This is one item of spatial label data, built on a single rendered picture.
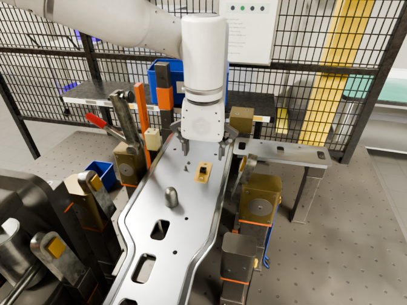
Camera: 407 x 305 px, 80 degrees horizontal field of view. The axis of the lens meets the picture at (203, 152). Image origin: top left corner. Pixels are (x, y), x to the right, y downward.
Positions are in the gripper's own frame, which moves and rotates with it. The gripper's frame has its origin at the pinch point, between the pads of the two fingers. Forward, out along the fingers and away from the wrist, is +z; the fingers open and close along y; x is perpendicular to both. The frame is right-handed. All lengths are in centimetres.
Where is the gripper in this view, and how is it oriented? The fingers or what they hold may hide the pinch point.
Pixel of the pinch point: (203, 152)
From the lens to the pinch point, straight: 63.6
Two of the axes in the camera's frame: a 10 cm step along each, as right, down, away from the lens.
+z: 0.0, 8.1, 5.9
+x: 2.1, -5.7, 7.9
